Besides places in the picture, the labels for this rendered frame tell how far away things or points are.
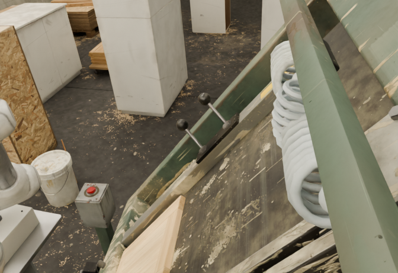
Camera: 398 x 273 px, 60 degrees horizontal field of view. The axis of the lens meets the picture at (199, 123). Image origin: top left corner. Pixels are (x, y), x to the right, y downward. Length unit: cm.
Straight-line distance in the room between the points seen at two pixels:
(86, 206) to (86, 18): 508
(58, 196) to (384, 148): 273
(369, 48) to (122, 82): 331
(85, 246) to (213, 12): 432
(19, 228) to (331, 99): 168
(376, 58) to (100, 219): 139
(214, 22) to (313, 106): 580
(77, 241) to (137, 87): 167
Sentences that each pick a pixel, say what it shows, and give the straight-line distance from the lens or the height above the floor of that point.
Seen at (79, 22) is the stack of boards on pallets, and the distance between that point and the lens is 656.
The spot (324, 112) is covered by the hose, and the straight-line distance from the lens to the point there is 20.
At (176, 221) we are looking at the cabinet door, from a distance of 107.
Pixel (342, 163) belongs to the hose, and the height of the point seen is 191.
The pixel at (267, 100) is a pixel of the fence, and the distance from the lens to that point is 93.
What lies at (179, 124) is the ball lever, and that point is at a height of 142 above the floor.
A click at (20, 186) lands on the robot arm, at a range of 160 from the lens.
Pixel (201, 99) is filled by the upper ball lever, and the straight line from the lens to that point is 100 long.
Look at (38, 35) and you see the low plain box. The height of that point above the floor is 76.
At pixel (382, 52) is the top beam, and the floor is 182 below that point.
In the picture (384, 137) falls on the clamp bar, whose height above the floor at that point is 179.
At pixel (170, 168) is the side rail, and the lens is 143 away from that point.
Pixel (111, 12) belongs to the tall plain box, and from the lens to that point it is 346.
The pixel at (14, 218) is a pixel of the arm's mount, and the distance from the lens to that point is 181.
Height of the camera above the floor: 201
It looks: 34 degrees down
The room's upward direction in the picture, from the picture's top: 5 degrees counter-clockwise
